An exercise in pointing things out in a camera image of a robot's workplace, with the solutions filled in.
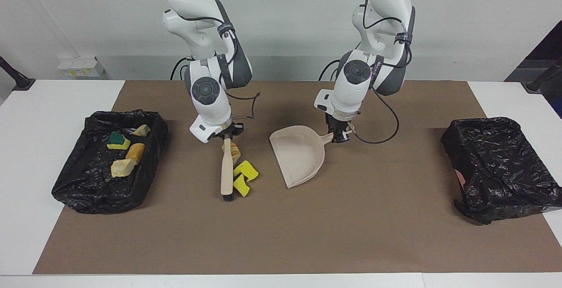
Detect white power strip box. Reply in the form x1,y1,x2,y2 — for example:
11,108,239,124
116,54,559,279
58,57,105,78

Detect black bag bin pink patch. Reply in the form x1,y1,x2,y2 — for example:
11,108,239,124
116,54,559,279
441,117,562,225

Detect beige brush black bristles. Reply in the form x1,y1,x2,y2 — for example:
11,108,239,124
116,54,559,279
220,137,235,202

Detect beige plastic dustpan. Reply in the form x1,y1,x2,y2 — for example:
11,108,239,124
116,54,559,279
269,123,354,189

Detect yellow sponge piece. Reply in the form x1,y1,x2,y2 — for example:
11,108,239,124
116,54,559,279
234,161,259,181
233,174,251,198

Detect black stand post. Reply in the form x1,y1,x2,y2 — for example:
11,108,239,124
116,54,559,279
0,55,36,91
521,58,562,94

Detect yellow sponge green backed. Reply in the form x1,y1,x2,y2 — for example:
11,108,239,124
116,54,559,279
106,131,131,151

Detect brown bread roll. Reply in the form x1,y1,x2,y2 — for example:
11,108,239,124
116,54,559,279
126,143,146,165

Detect black bag lined bin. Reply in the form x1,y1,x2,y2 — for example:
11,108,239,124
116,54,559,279
52,109,169,215

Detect brown table mat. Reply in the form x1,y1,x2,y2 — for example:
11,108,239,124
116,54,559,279
33,80,562,275

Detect black base cable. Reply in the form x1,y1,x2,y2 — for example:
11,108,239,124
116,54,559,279
318,59,342,81
170,57,192,81

